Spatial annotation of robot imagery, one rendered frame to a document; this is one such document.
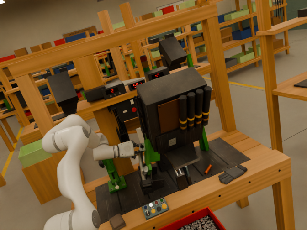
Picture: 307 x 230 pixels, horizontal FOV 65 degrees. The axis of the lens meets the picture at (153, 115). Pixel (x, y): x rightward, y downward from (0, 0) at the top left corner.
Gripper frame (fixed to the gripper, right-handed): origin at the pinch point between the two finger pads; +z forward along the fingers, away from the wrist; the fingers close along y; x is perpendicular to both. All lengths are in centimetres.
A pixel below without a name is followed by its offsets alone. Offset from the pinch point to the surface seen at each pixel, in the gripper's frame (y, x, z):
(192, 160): -19.3, -20.5, 25.6
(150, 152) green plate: -6.5, -7.1, 4.7
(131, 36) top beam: 70, -33, 2
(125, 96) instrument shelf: 34.0, -13.2, -5.9
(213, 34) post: 71, -33, 65
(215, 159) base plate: -14, 7, 55
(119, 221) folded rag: -42.4, 2.9, -20.0
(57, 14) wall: 828, 578, -121
